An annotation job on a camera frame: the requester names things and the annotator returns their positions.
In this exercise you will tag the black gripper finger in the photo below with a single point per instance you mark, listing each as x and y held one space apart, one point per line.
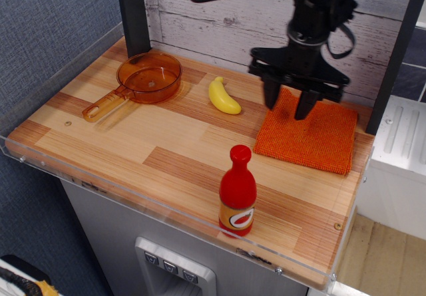
271 92
306 102

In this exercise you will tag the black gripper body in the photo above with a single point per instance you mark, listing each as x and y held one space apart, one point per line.
299 67

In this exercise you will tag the orange cloth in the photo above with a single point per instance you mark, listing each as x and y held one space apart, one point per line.
324 140

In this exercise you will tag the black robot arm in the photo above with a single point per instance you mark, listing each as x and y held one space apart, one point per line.
314 20

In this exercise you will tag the red hot sauce bottle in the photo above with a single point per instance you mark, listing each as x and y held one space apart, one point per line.
238 193

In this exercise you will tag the yellow toy banana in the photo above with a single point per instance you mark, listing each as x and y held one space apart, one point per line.
221 99

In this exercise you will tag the orange transparent toy pan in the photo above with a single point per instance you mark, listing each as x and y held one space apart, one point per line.
146 78

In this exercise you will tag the white toy sink unit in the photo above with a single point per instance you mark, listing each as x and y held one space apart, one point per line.
393 189

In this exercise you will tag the grey toy fridge cabinet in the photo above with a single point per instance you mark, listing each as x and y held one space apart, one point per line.
112 224

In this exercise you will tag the grey dispenser panel with buttons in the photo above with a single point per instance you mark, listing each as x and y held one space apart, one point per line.
166 272

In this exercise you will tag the yellow object bottom left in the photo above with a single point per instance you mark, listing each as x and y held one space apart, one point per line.
46 289

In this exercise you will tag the dark right frame post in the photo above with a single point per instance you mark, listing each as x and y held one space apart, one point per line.
402 42

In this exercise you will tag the dark frame post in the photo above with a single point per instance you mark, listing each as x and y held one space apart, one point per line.
135 26
402 42

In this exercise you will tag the dark left frame post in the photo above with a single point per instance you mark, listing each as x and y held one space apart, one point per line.
135 26

